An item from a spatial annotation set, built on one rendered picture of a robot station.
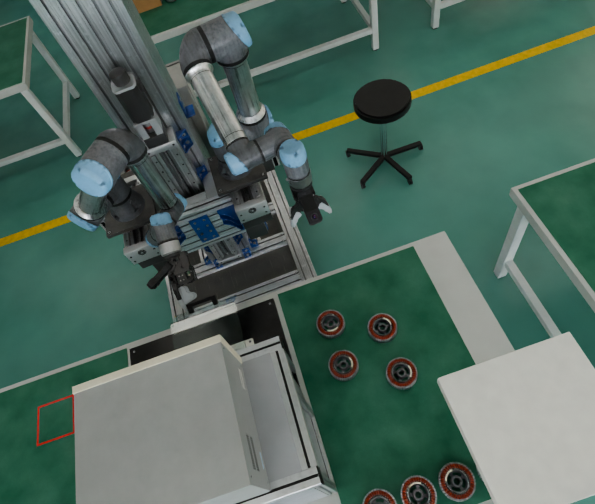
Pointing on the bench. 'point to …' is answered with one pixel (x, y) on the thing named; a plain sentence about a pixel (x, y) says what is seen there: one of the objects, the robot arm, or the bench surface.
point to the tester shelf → (279, 422)
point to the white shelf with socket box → (541, 424)
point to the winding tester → (169, 431)
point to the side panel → (318, 449)
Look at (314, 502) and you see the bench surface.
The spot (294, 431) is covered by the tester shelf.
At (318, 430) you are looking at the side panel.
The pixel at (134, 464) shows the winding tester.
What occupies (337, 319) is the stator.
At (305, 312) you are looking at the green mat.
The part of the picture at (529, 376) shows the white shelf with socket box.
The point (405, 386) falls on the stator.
